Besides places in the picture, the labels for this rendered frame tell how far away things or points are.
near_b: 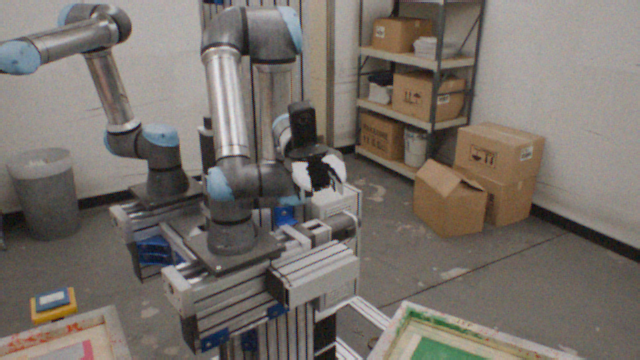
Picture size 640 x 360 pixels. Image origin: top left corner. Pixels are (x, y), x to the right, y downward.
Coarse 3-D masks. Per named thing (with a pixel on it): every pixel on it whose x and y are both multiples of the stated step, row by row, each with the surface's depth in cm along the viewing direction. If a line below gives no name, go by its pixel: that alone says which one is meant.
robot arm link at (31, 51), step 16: (96, 16) 135; (112, 16) 136; (48, 32) 119; (64, 32) 122; (80, 32) 126; (96, 32) 130; (112, 32) 135; (128, 32) 141; (0, 48) 107; (16, 48) 107; (32, 48) 110; (48, 48) 117; (64, 48) 121; (80, 48) 126; (0, 64) 108; (16, 64) 108; (32, 64) 111
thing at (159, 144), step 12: (144, 132) 162; (156, 132) 162; (168, 132) 163; (144, 144) 164; (156, 144) 162; (168, 144) 163; (144, 156) 166; (156, 156) 164; (168, 156) 165; (180, 156) 170
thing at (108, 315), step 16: (112, 304) 155; (64, 320) 148; (80, 320) 148; (96, 320) 150; (112, 320) 148; (16, 336) 141; (32, 336) 142; (48, 336) 144; (112, 336) 141; (0, 352) 138; (128, 352) 135
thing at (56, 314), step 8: (72, 288) 169; (72, 296) 165; (32, 304) 161; (72, 304) 161; (32, 312) 157; (40, 312) 157; (48, 312) 157; (56, 312) 158; (64, 312) 159; (72, 312) 160; (32, 320) 155; (40, 320) 156; (48, 320) 157; (56, 320) 163
